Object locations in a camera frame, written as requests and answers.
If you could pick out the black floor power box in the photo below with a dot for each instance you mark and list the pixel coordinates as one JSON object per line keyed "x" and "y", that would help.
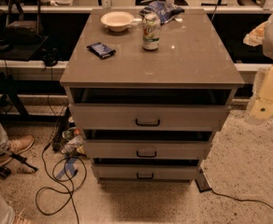
{"x": 202, "y": 182}

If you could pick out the clear plastic bottle trash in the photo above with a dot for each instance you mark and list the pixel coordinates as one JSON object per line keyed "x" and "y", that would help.
{"x": 73, "y": 146}

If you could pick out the dark blue snack bar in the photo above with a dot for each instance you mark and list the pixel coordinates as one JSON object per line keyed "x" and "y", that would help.
{"x": 101, "y": 50}

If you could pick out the black bag on shelf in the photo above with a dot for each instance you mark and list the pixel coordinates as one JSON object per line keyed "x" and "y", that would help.
{"x": 22, "y": 31}

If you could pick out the grey top drawer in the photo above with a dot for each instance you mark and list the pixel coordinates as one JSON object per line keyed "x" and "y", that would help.
{"x": 150, "y": 117}

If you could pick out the green white soda can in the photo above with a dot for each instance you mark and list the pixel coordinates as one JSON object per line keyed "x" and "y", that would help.
{"x": 151, "y": 31}

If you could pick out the tan shoe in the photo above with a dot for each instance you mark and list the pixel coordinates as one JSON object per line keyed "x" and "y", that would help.
{"x": 16, "y": 146}

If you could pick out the grey drawer cabinet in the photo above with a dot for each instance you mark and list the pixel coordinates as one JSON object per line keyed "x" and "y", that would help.
{"x": 190, "y": 67}

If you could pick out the black stick tool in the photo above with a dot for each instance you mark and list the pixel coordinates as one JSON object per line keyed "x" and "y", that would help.
{"x": 19, "y": 158}

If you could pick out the white bowl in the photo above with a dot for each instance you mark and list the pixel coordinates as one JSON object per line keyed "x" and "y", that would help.
{"x": 117, "y": 21}

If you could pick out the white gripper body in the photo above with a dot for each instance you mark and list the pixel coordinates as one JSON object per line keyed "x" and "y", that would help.
{"x": 263, "y": 83}

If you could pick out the grey bottom drawer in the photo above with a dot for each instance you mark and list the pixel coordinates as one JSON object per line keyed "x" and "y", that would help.
{"x": 141, "y": 172}

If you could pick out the blue chip bag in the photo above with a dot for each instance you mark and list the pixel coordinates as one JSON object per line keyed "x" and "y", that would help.
{"x": 164, "y": 10}

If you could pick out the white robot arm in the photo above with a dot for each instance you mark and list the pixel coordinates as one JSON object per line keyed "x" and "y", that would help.
{"x": 261, "y": 35}

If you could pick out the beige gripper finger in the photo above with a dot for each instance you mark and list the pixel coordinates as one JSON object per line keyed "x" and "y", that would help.
{"x": 258, "y": 111}

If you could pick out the grey drawer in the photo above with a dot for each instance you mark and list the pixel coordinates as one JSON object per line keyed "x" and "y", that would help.
{"x": 147, "y": 150}
{"x": 141, "y": 172}
{"x": 150, "y": 117}

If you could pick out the black headphones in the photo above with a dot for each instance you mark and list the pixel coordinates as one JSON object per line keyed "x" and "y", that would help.
{"x": 50, "y": 57}

